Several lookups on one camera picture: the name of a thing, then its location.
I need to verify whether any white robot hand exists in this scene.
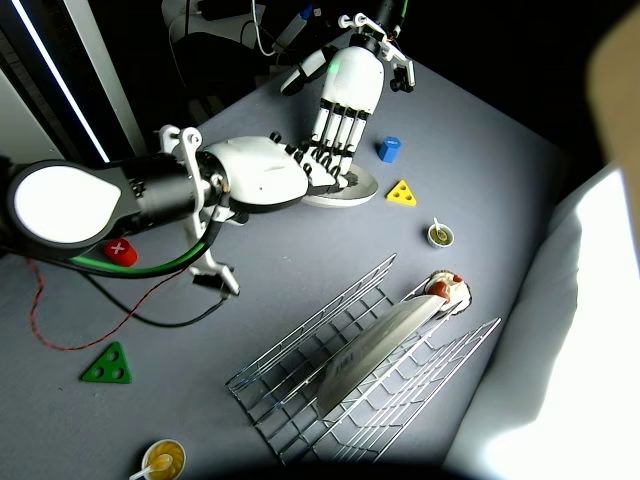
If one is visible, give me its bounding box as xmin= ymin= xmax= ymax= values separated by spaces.
xmin=279 ymin=44 xmax=386 ymax=176
xmin=202 ymin=132 xmax=354 ymax=226

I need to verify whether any white plate with leaf print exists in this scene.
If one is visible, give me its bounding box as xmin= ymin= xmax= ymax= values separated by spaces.
xmin=315 ymin=293 xmax=448 ymax=419
xmin=302 ymin=164 xmax=380 ymax=210

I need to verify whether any blue hexagonal block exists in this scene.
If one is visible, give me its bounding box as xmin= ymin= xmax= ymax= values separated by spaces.
xmin=377 ymin=135 xmax=404 ymax=163

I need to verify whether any grey tablecloth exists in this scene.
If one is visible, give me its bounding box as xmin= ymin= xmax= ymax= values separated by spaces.
xmin=0 ymin=47 xmax=574 ymax=480

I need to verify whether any yellow triangle block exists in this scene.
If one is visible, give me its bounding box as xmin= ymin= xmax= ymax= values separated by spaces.
xmin=384 ymin=179 xmax=419 ymax=208

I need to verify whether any red cylinder block with cross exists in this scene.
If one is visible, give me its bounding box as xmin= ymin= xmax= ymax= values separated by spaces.
xmin=103 ymin=238 xmax=139 ymax=268

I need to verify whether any toy bowl of olive soup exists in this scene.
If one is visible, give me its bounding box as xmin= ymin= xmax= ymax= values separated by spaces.
xmin=426 ymin=216 xmax=456 ymax=250

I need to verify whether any bright light strip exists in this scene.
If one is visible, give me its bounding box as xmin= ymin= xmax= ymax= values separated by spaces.
xmin=9 ymin=0 xmax=110 ymax=164

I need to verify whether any toy cupcake with strawberry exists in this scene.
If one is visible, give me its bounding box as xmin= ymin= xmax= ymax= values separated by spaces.
xmin=424 ymin=269 xmax=474 ymax=319

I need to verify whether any green triangle block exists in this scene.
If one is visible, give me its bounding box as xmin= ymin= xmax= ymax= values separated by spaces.
xmin=80 ymin=341 xmax=134 ymax=385

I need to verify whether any beige blurred object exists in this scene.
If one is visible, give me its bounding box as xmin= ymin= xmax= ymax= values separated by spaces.
xmin=584 ymin=7 xmax=640 ymax=176

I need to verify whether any toy bowl of yellow soup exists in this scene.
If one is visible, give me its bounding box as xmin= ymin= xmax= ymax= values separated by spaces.
xmin=128 ymin=438 xmax=188 ymax=480

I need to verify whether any white backdrop cloth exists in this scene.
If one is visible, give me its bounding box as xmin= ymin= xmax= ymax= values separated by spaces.
xmin=444 ymin=162 xmax=640 ymax=480

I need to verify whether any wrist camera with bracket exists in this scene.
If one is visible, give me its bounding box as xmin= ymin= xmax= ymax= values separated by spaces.
xmin=185 ymin=219 xmax=241 ymax=300
xmin=388 ymin=53 xmax=417 ymax=94

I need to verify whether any grey cable adapter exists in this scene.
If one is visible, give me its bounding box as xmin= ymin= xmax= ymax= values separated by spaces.
xmin=272 ymin=4 xmax=321 ymax=51

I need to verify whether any white cable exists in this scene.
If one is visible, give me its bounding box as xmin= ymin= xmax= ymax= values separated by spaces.
xmin=251 ymin=0 xmax=279 ymax=57

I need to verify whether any wire dish rack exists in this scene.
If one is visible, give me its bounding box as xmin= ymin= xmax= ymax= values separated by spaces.
xmin=224 ymin=253 xmax=503 ymax=464

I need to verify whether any white frame post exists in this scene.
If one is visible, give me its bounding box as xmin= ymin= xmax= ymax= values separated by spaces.
xmin=62 ymin=0 xmax=149 ymax=157

